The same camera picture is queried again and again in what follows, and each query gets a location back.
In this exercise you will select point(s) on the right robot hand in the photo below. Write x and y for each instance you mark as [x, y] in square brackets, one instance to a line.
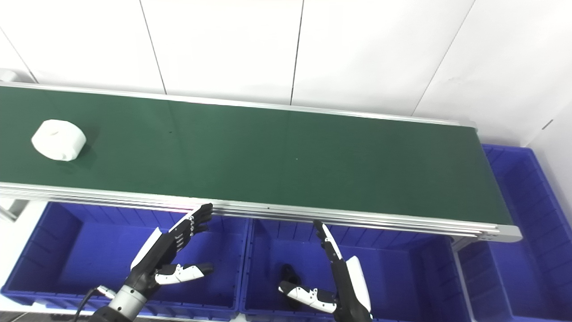
[346, 277]

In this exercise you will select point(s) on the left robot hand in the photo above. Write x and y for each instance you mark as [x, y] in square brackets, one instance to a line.
[163, 255]

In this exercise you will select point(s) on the white cylindrical part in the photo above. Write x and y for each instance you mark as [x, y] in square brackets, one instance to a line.
[59, 139]

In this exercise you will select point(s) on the blue plastic bin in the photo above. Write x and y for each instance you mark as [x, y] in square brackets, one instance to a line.
[523, 232]
[129, 264]
[393, 277]

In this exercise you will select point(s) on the green conveyor belt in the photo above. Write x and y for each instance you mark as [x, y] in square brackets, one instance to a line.
[250, 156]

